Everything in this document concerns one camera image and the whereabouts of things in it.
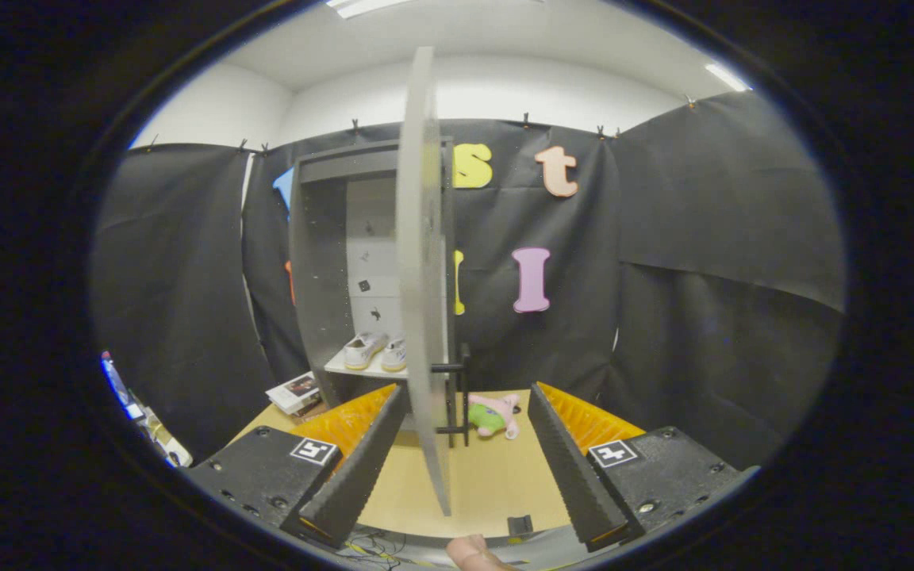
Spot dark grey shoe cabinet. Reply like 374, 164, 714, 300
288, 136, 458, 433

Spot black backdrop cloth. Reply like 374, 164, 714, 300
90, 89, 851, 477

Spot white shoe with yellow sole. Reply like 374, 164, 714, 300
343, 331, 389, 371

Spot blue and white clutter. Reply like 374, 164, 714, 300
100, 351, 194, 469

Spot narrow ceiling light strip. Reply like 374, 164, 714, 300
703, 63, 751, 93

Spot beige shoe cabinet door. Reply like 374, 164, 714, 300
395, 46, 474, 518

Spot thin tangled cables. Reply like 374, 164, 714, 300
342, 530, 426, 568

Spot pink and green plush toy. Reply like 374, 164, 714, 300
467, 393, 521, 440

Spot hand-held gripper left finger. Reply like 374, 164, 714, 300
187, 383, 410, 550

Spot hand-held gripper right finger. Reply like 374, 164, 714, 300
527, 381, 761, 554

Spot long ceiling light panel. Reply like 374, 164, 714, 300
326, 0, 418, 20

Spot white book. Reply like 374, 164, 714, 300
266, 371, 323, 416

